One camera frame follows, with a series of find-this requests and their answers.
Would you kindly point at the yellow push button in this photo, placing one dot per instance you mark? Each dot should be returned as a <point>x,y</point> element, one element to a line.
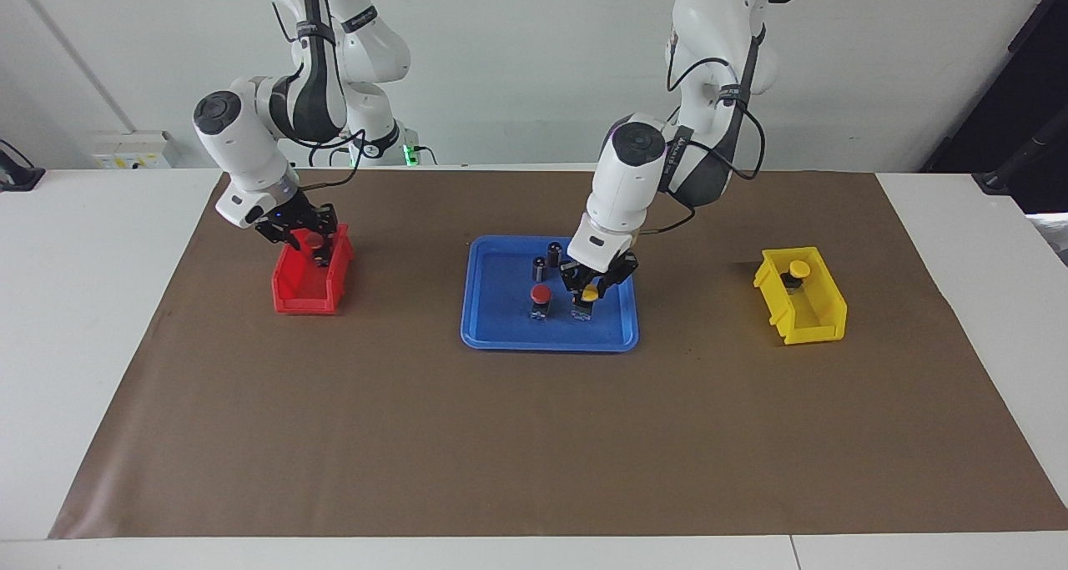
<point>799,268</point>
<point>590,294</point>

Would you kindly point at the black clamp bracket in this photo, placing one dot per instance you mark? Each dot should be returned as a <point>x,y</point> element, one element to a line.
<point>17,176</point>

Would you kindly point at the white wall socket strip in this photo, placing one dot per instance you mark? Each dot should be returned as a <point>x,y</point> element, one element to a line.
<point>129,148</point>

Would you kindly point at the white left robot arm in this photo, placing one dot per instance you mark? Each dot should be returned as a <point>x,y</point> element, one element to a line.
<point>626,186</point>

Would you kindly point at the brown table mat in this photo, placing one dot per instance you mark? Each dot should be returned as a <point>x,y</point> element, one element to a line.
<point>534,436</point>

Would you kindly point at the black cylindrical capacitor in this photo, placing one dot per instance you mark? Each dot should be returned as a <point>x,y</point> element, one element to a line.
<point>540,269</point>
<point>555,254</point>

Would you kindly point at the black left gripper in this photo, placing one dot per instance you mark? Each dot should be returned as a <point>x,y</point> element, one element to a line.
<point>596,278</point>

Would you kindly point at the blue plastic tray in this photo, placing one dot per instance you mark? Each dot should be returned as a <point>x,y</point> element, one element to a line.
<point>501,320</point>

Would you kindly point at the black tripod leg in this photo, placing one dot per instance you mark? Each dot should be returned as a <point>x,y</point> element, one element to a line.
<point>1026,154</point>

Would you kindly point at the grey crinkled sheet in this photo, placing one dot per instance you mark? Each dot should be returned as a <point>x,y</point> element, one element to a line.
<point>1053,240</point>

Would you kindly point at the black backdrop panel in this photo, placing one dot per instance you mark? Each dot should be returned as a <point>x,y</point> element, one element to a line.
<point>1026,78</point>

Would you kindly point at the red push button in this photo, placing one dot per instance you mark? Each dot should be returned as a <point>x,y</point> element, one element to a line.
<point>541,294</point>
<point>314,240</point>

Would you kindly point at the white wall conduit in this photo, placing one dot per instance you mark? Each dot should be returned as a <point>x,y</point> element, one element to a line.
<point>71,51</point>

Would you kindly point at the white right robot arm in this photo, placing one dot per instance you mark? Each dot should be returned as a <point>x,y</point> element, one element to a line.
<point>242,148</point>

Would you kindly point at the yellow plastic bin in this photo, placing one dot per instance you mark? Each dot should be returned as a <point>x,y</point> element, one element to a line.
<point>822,320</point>

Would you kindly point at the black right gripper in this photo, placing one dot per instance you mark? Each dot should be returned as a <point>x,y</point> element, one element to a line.
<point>288,218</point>

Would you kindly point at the red plastic bin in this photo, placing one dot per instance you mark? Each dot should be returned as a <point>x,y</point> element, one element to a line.
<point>288,299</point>

